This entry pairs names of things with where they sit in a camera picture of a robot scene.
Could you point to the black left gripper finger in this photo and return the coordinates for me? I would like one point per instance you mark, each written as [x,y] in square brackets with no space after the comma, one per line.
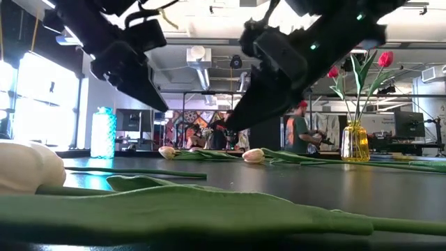
[143,90]

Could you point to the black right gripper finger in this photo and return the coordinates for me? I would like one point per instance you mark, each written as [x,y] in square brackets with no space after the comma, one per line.
[265,101]

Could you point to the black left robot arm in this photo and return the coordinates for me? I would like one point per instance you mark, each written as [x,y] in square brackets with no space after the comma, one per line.
[87,24]

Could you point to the black background robot arm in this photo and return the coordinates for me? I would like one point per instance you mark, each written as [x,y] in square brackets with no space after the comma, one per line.
[325,141]

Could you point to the blue textured glass vase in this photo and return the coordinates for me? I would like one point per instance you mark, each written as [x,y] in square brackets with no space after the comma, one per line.
[102,136]

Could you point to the yellow glass vase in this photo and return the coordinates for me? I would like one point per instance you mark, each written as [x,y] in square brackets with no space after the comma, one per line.
[355,144]

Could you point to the black computer monitor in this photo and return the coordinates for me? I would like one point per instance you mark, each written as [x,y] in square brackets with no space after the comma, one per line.
[409,123]
[134,120]

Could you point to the black partition panel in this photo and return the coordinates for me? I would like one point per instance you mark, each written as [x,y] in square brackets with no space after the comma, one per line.
[265,139]

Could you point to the person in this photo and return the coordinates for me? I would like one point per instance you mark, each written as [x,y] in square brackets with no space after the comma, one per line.
[296,134]
[219,137]

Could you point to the white LED light bar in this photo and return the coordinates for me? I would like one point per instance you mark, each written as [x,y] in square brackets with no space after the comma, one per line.
[68,40]

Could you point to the colourful patterned curtain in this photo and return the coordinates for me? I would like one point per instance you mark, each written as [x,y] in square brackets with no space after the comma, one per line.
[195,118]

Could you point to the white ceiling box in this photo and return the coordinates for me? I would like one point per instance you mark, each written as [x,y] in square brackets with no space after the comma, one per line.
[198,57]

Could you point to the white patterned curtain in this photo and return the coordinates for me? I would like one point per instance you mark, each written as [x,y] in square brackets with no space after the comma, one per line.
[329,129]

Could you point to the large bright window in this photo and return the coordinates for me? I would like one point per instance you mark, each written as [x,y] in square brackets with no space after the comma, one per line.
[45,104]

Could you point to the black horizontal rack bar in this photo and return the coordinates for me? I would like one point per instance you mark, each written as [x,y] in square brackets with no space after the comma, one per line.
[418,95]

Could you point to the black desk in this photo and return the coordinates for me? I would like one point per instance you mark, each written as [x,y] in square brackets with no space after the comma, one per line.
[400,146]

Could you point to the black overhead camera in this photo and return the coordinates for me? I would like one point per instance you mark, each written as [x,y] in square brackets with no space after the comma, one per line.
[386,90]
[345,64]

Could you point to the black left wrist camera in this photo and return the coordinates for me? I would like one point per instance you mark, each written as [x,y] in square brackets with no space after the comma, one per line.
[146,35]

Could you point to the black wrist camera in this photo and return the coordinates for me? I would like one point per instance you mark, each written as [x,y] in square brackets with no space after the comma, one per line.
[146,35]
[278,55]

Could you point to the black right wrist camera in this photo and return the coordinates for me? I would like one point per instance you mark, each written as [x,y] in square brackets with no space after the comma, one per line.
[278,55]

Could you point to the black round ceiling camera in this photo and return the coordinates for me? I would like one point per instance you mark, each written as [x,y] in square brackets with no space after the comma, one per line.
[236,62]

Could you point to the grey overhead frame bar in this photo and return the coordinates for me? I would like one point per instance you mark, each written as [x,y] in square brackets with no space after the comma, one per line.
[209,41]

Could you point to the black ceiling rail fixture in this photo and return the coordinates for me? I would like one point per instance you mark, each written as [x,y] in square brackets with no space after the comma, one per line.
[418,3]

